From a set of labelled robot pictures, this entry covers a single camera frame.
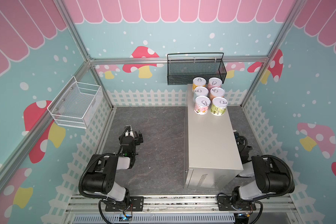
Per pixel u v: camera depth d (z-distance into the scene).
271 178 0.45
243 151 0.69
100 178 0.45
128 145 0.70
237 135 0.75
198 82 0.78
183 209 0.74
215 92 0.72
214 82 0.76
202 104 0.66
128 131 0.77
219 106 0.65
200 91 0.72
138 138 0.79
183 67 0.94
